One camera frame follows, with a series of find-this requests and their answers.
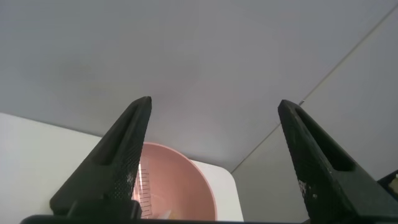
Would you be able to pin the test tube with red pigment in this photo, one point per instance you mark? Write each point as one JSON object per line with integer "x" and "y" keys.
{"x": 144, "y": 193}

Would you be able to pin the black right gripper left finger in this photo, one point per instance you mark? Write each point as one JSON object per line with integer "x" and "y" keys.
{"x": 105, "y": 174}

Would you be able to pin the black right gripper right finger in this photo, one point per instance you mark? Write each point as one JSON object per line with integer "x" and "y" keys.
{"x": 329, "y": 183}

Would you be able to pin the pink bowl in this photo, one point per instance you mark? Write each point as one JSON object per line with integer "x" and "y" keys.
{"x": 183, "y": 186}

